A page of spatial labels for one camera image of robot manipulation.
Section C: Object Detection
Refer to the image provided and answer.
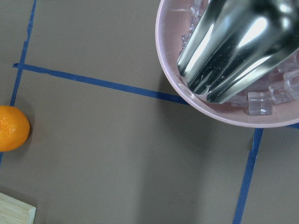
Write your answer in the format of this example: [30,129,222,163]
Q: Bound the orange fruit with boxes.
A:
[0,105,30,152]

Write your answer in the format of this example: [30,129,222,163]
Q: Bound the pink bowl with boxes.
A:
[155,0,299,128]

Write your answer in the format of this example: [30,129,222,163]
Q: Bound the wooden cutting board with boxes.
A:
[0,193,36,224]

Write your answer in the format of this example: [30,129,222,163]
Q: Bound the clear ice cubes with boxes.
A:
[181,0,299,117]

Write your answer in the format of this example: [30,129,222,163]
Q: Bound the metal scoop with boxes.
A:
[177,0,299,104]

